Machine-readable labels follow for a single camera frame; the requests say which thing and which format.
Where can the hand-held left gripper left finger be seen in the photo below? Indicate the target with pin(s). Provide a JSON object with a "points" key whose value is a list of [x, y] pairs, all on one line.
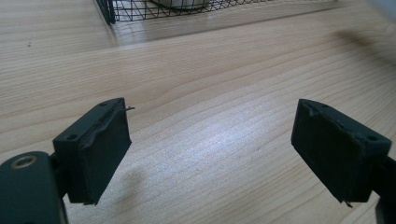
{"points": [[93, 155]]}

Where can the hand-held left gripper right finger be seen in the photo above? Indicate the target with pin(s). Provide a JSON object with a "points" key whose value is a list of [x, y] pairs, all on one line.
{"points": [[336, 152]]}

